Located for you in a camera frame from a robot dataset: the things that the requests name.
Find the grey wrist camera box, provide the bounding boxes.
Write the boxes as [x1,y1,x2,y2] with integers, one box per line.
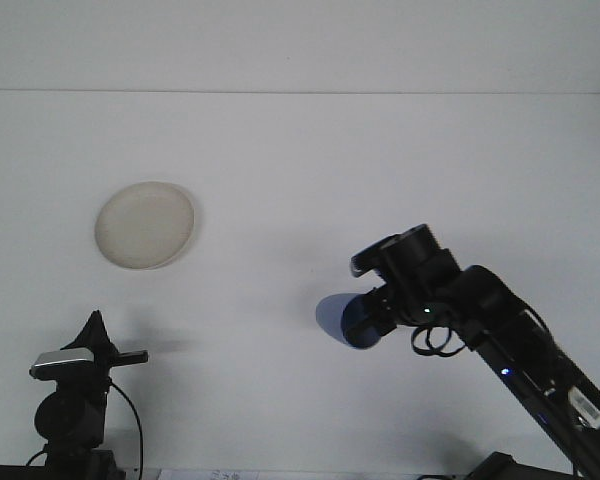
[28,348,95,380]
[350,238,392,279]

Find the black base platform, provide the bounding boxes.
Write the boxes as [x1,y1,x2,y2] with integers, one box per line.
[0,464,46,480]

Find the pale blue cup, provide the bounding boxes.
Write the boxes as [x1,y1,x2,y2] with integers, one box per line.
[341,292,387,350]

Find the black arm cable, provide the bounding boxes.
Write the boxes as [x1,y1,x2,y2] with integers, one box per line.
[108,382,145,474]
[410,319,465,359]

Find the pale round plate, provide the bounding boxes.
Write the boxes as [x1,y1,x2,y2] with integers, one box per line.
[94,181,197,271]

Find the white printed paper sheet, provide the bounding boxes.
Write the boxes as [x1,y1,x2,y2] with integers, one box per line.
[144,468,461,480]

